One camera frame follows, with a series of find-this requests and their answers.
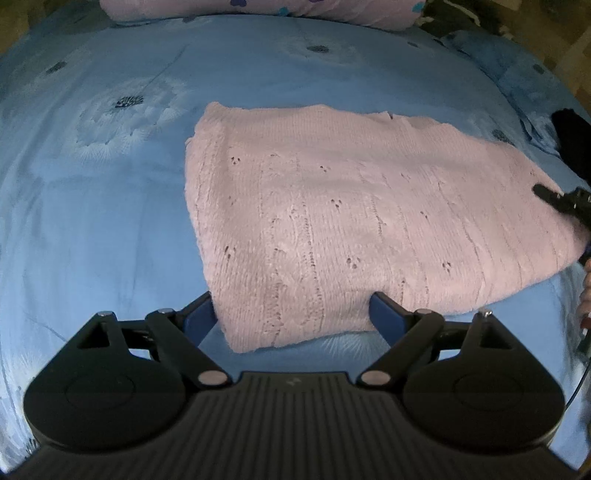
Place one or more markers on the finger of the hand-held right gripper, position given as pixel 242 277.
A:
pixel 551 196

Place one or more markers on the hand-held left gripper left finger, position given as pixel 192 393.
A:
pixel 202 318

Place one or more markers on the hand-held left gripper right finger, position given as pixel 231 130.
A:
pixel 385 318

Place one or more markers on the pink knitted sweater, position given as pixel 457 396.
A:
pixel 351 221

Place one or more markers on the person's right hand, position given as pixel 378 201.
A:
pixel 586 300

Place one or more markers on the dark cloth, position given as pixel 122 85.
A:
pixel 572 138

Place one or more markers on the blue floral quilt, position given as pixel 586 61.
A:
pixel 503 69

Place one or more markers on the blue floral bed sheet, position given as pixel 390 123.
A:
pixel 101 207

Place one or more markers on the pink floral pillow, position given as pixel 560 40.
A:
pixel 258 8

